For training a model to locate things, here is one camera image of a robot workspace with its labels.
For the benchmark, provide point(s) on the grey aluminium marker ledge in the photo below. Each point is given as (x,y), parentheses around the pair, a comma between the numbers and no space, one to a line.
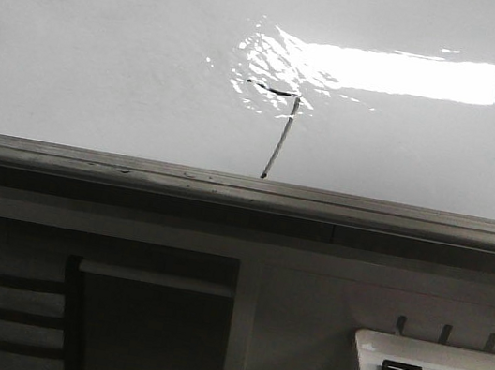
(255,194)

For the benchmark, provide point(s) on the white whiteboard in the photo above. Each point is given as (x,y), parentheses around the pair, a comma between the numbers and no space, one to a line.
(387,99)

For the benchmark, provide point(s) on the dark chair backrest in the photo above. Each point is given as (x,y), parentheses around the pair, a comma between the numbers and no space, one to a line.
(70,323)

